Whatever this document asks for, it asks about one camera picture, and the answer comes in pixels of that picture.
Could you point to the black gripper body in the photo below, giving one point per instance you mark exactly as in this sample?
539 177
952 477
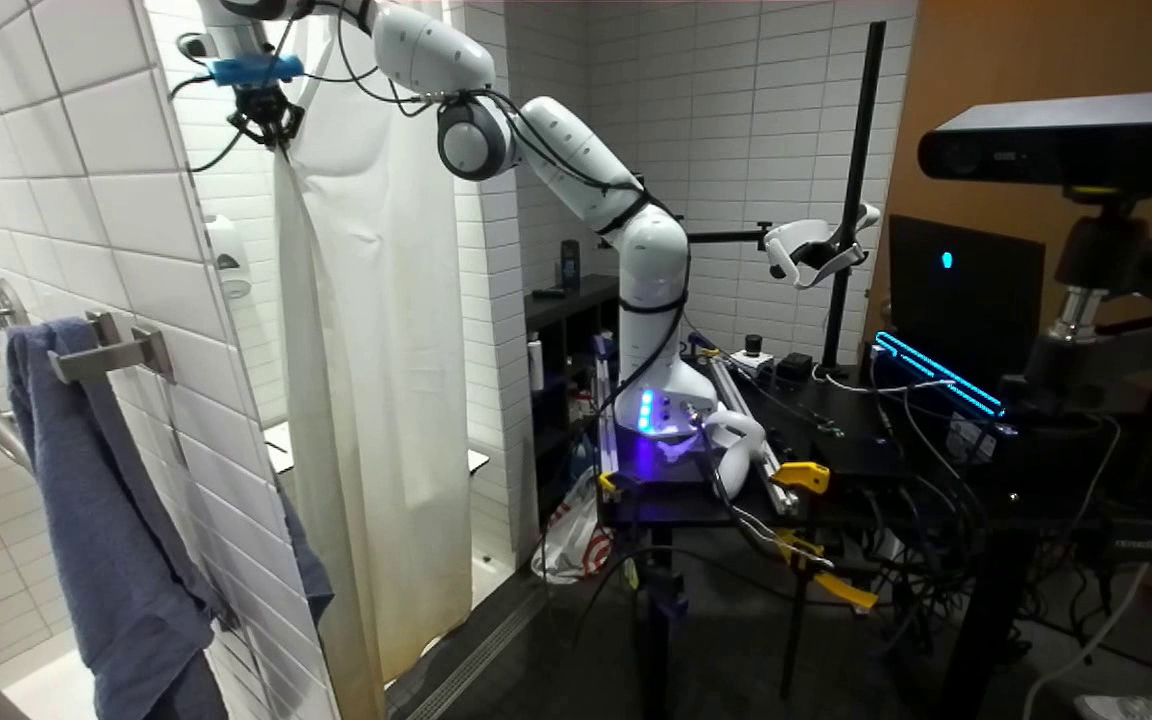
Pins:
265 104

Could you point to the white shower curtain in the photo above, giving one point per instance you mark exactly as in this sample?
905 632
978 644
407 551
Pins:
379 401

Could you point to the purple lit robot base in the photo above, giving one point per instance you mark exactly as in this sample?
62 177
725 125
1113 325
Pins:
656 446

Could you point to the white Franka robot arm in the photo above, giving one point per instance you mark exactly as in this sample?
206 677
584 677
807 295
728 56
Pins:
648 264

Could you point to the metal towel hook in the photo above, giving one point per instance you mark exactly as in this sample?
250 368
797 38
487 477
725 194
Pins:
102 355

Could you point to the small dark bottle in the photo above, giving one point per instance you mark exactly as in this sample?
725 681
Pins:
569 264

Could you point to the black shelf unit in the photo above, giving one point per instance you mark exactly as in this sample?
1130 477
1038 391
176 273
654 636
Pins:
563 322

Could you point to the blue hanging towel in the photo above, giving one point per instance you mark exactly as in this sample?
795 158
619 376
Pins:
108 535

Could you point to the white red bag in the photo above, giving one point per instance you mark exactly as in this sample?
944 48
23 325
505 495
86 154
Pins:
577 543

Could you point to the small white black gadget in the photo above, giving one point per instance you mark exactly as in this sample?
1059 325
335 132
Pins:
754 355

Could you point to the black vertical pole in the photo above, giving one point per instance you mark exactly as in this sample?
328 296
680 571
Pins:
856 173

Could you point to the black tripod stand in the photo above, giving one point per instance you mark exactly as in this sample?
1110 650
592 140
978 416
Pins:
656 625

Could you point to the yellow clamp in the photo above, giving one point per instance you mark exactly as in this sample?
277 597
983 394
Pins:
850 594
800 475

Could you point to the black equipment table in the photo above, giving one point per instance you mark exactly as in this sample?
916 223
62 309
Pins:
843 426

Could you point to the blue lit strip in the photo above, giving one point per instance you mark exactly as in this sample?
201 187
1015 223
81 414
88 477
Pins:
936 368

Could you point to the black monitor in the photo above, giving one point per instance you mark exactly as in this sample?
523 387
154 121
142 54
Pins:
969 304

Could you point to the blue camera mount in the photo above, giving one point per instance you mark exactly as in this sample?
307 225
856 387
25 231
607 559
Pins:
257 70

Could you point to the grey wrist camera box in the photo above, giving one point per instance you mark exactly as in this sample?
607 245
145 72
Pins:
195 48

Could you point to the white wall dispenser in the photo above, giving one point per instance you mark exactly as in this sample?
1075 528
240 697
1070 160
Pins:
231 253

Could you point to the white bracket device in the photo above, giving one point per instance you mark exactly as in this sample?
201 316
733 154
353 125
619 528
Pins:
800 245

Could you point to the black bar camera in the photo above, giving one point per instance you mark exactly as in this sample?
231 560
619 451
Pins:
1070 140

